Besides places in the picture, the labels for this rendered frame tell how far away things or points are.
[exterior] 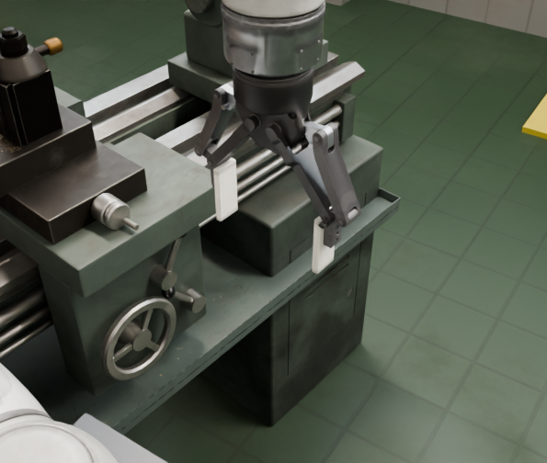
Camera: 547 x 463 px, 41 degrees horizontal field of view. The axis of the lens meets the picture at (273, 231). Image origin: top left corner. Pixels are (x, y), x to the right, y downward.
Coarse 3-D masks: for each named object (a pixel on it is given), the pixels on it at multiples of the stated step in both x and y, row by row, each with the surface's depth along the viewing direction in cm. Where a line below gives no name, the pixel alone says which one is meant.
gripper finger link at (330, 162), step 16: (336, 128) 68; (320, 144) 67; (336, 144) 68; (320, 160) 68; (336, 160) 68; (336, 176) 69; (336, 192) 69; (352, 192) 70; (336, 208) 70; (352, 208) 70
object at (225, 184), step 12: (216, 168) 79; (228, 168) 80; (216, 180) 79; (228, 180) 81; (216, 192) 80; (228, 192) 82; (216, 204) 82; (228, 204) 83; (216, 216) 83; (228, 216) 84
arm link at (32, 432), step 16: (32, 416) 73; (0, 432) 66; (16, 432) 65; (32, 432) 64; (48, 432) 65; (64, 432) 66; (80, 432) 67; (0, 448) 63; (16, 448) 63; (32, 448) 63; (48, 448) 63; (64, 448) 64; (80, 448) 64; (96, 448) 66
